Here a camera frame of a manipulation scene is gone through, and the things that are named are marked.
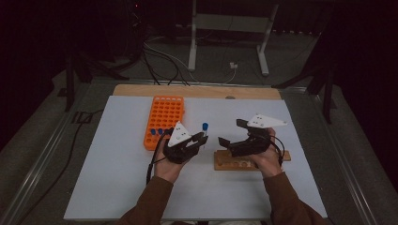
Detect aluminium floor rail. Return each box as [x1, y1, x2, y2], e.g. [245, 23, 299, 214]
[0, 82, 93, 225]
[308, 88, 381, 225]

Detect black stand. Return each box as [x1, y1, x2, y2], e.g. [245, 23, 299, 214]
[64, 52, 130, 113]
[271, 31, 339, 125]

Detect wooden tube rack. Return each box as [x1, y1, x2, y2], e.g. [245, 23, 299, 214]
[213, 149, 292, 172]

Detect white metal stand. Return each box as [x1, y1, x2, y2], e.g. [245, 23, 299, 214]
[187, 0, 280, 77]

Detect person's right hand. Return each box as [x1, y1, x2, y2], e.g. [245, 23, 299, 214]
[245, 127, 284, 179]

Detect person's left hand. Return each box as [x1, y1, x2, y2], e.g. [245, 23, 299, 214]
[153, 146, 189, 184]

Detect orange plastic tube rack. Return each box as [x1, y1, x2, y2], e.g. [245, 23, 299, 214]
[143, 95, 186, 152]

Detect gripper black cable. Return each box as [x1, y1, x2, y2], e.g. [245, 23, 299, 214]
[268, 134, 286, 167]
[145, 127, 173, 186]

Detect white plug cable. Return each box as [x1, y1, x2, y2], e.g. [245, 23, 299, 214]
[219, 67, 237, 85]

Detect dark equipment tower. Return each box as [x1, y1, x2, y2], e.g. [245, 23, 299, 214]
[125, 0, 148, 60]

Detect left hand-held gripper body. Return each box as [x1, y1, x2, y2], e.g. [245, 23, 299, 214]
[162, 121, 200, 165]

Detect white table mat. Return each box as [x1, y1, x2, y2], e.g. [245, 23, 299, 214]
[63, 95, 329, 221]

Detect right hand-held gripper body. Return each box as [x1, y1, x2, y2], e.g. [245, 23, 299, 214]
[230, 113, 288, 158]

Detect black floor cables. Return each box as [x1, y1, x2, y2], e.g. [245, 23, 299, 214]
[142, 40, 191, 87]

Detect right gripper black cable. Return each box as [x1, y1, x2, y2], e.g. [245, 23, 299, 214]
[268, 134, 286, 167]

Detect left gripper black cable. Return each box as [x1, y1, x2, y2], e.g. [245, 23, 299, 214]
[145, 127, 173, 186]

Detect thin black floor cable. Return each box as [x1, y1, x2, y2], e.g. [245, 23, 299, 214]
[18, 109, 104, 225]

